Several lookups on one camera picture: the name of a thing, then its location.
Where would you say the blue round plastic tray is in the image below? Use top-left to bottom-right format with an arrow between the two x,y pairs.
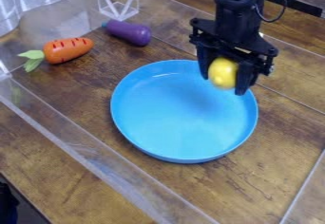
112,60 -> 260,163

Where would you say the yellow toy lemon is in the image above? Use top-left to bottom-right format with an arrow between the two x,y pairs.
209,57 -> 239,89

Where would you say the orange toy carrot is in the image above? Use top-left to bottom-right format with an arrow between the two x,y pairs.
19,37 -> 94,72

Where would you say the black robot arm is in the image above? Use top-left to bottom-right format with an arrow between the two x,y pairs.
189,0 -> 279,96

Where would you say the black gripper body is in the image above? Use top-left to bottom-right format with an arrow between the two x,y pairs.
188,0 -> 281,77

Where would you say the clear acrylic corner bracket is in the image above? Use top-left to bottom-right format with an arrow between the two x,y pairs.
97,0 -> 140,21

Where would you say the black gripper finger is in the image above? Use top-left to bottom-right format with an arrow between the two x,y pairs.
236,61 -> 263,96
197,45 -> 217,80

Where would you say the purple toy eggplant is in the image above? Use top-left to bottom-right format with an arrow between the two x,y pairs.
102,19 -> 152,47

